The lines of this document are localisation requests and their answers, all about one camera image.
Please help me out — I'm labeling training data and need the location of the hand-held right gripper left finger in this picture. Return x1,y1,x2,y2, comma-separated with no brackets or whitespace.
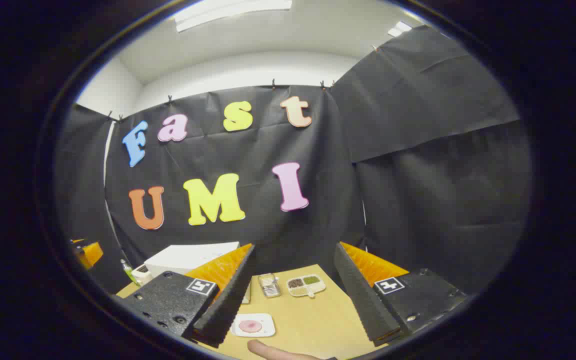
113,243,257,349

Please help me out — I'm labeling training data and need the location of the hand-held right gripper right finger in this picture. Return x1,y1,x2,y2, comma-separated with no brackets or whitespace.
333,241,469,347

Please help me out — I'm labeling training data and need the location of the white square plate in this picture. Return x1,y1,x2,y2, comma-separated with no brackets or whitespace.
230,313,276,338

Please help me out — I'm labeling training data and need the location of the white microwave oven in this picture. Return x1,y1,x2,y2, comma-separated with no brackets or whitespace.
144,242,252,305

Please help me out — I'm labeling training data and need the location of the green drink bottle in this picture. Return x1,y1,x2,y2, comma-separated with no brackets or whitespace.
120,259,139,285

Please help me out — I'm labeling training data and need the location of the white toaster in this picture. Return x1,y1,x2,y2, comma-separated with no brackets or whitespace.
132,264,153,286

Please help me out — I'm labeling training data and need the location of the white divided bean dish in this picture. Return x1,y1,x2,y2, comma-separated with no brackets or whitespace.
287,274,327,299

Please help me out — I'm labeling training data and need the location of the small ceiling light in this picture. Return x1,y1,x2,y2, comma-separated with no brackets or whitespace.
388,21,413,38

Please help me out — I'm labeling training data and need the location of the long ceiling light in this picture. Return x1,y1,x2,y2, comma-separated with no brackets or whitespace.
174,0,293,33

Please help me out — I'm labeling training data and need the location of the metal wire rack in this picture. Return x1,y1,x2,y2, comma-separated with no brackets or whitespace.
258,273,282,299

